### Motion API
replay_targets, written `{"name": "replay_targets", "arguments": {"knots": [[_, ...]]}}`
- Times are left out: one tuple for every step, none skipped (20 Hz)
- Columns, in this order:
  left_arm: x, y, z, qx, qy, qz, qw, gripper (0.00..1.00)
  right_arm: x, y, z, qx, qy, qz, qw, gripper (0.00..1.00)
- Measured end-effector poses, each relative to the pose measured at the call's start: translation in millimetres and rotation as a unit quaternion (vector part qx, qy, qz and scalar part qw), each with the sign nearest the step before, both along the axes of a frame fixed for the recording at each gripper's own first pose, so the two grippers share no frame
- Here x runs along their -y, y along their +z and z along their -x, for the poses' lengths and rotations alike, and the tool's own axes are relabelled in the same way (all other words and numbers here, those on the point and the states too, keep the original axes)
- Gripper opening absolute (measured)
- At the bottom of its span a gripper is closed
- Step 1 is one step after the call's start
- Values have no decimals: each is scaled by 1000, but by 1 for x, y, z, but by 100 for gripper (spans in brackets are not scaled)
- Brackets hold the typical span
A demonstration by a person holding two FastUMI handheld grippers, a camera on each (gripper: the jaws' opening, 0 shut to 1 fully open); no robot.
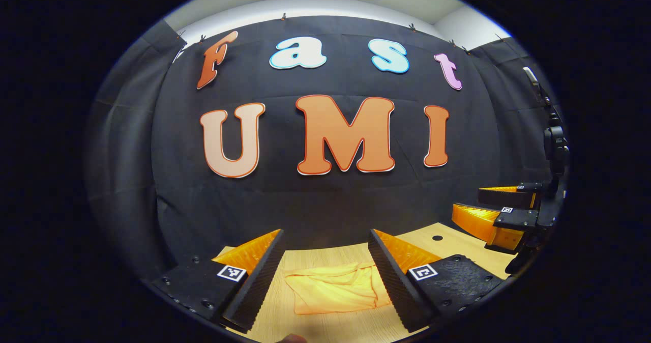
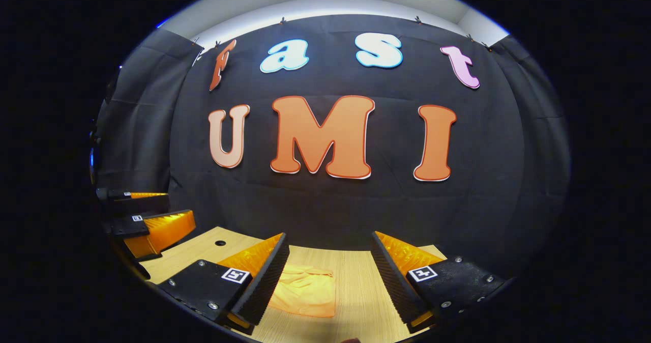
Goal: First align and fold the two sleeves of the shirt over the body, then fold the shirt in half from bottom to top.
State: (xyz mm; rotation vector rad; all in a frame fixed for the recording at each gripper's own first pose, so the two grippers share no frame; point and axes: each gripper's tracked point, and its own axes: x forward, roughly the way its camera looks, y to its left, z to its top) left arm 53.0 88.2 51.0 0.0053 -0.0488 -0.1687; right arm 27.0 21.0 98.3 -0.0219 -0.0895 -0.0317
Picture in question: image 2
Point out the orange T-shirt with striped collar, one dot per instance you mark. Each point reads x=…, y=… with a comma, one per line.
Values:
x=305, y=292

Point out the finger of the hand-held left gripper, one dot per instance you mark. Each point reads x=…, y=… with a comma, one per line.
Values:
x=147, y=203
x=119, y=226

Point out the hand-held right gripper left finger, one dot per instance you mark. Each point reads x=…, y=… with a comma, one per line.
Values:
x=264, y=282

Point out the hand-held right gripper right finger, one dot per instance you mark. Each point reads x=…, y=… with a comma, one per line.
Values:
x=391, y=282

